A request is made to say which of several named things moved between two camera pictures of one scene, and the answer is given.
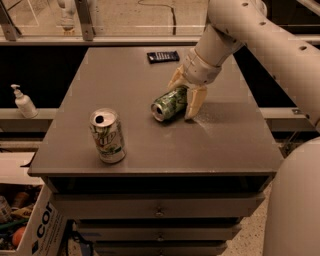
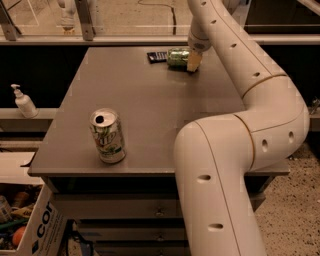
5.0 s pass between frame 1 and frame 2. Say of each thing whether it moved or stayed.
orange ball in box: stayed
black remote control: stayed
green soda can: moved
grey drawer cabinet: stayed
